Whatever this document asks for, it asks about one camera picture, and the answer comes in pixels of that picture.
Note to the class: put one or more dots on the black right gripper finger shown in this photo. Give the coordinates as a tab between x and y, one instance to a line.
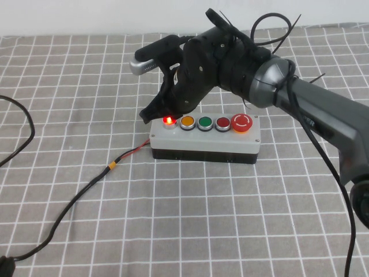
161	99
173	111

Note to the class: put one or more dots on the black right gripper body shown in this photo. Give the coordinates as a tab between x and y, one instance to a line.
199	72

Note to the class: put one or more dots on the red domed lamp button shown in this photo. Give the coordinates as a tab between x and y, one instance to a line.
169	121

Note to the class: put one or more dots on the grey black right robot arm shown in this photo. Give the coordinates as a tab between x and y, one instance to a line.
317	109

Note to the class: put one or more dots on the yellow flat push button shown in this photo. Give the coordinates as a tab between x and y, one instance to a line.
187	121

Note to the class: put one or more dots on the green flat push button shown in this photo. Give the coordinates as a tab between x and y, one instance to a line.
205	122

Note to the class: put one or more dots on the grey black button control box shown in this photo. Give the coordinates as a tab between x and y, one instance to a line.
201	144

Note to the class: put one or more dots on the dark red flat push button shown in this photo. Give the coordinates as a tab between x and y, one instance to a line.
222	123

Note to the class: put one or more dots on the red mushroom emergency stop button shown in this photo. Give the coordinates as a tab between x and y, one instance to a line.
242	121

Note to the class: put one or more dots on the black zip tie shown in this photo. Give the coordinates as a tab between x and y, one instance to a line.
285	31
227	19

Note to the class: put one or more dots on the grey white checked tablecloth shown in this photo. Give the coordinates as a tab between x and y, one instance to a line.
201	225

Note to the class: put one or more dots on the black power adapter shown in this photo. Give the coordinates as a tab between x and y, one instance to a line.
5	267

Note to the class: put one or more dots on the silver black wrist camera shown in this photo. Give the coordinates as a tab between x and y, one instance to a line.
141	67

